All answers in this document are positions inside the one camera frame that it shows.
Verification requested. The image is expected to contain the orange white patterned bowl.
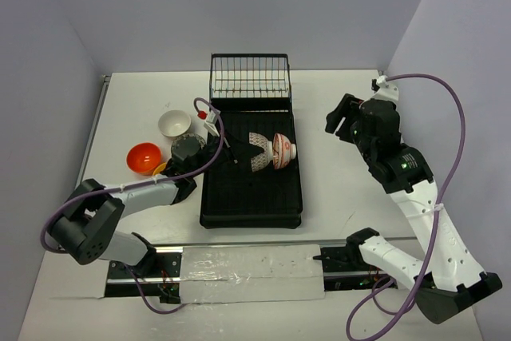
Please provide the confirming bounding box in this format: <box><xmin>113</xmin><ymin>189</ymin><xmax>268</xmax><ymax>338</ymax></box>
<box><xmin>272</xmin><ymin>133</ymin><xmax>297</xmax><ymax>169</ymax></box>

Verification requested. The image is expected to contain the orange plastic bowl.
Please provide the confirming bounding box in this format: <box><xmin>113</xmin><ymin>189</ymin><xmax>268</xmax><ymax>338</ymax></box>
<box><xmin>125</xmin><ymin>142</ymin><xmax>162</xmax><ymax>175</ymax></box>

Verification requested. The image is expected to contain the black wire plate holder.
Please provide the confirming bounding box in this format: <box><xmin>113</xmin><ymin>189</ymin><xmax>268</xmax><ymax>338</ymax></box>
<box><xmin>209</xmin><ymin>54</ymin><xmax>292</xmax><ymax>112</ymax></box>

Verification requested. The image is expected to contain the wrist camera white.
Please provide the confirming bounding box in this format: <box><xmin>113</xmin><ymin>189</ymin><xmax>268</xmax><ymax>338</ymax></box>
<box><xmin>197</xmin><ymin>109</ymin><xmax>220</xmax><ymax>137</ymax></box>
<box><xmin>371</xmin><ymin>75</ymin><xmax>399</xmax><ymax>105</ymax></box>

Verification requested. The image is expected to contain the black dish rack tray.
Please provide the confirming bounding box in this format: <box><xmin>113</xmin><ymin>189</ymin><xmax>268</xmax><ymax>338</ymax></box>
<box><xmin>200</xmin><ymin>111</ymin><xmax>303</xmax><ymax>229</ymax></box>

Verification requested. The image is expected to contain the dark floral patterned bowl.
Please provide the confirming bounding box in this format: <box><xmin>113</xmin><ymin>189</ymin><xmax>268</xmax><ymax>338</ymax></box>
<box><xmin>170</xmin><ymin>133</ymin><xmax>206</xmax><ymax>150</ymax></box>

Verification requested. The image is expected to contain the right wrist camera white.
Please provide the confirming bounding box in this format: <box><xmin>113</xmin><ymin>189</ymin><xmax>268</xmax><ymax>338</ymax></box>
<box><xmin>371</xmin><ymin>75</ymin><xmax>399</xmax><ymax>105</ymax></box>

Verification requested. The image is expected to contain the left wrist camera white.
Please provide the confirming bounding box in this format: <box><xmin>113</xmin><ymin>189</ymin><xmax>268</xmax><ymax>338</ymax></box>
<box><xmin>197</xmin><ymin>109</ymin><xmax>220</xmax><ymax>137</ymax></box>

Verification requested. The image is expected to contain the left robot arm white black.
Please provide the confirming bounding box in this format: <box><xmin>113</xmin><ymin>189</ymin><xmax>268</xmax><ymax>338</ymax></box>
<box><xmin>40</xmin><ymin>134</ymin><xmax>270</xmax><ymax>276</ymax></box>

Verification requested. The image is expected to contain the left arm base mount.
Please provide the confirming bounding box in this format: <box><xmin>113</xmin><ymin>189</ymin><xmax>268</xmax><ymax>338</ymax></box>
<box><xmin>104</xmin><ymin>247</ymin><xmax>183</xmax><ymax>305</ymax></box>

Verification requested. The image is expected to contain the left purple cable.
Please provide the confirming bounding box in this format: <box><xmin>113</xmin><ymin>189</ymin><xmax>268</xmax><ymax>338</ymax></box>
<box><xmin>41</xmin><ymin>97</ymin><xmax>227</xmax><ymax>314</ymax></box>

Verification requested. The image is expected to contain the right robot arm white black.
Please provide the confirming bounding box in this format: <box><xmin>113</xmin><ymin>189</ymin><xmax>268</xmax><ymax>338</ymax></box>
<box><xmin>325</xmin><ymin>93</ymin><xmax>502</xmax><ymax>324</ymax></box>

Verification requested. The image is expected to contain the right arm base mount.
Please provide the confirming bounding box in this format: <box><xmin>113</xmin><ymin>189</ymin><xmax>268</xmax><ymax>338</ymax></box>
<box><xmin>312</xmin><ymin>246</ymin><xmax>389</xmax><ymax>291</ymax></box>

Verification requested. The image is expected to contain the yellow plastic bowl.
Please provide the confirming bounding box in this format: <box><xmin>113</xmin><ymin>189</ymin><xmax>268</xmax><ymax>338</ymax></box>
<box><xmin>153</xmin><ymin>163</ymin><xmax>167</xmax><ymax>176</ymax></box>

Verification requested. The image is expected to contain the silver tape strip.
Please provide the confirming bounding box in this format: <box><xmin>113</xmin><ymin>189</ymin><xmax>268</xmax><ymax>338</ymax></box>
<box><xmin>180</xmin><ymin>244</ymin><xmax>325</xmax><ymax>303</ymax></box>

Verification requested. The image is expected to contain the purple cable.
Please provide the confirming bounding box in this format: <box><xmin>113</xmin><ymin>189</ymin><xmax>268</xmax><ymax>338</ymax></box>
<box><xmin>345</xmin><ymin>73</ymin><xmax>466</xmax><ymax>340</ymax></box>
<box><xmin>41</xmin><ymin>97</ymin><xmax>227</xmax><ymax>314</ymax></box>

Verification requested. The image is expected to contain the brown geometric patterned bowl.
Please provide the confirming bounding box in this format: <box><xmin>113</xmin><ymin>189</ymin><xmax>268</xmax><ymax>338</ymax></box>
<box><xmin>248</xmin><ymin>132</ymin><xmax>273</xmax><ymax>172</ymax></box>

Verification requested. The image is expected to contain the white ceramic bowl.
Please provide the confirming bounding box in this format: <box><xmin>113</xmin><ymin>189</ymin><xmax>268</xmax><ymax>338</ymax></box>
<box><xmin>157</xmin><ymin>110</ymin><xmax>192</xmax><ymax>138</ymax></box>

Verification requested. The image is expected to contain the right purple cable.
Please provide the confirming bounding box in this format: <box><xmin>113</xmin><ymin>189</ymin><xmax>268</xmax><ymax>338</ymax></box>
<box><xmin>345</xmin><ymin>73</ymin><xmax>466</xmax><ymax>340</ymax></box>

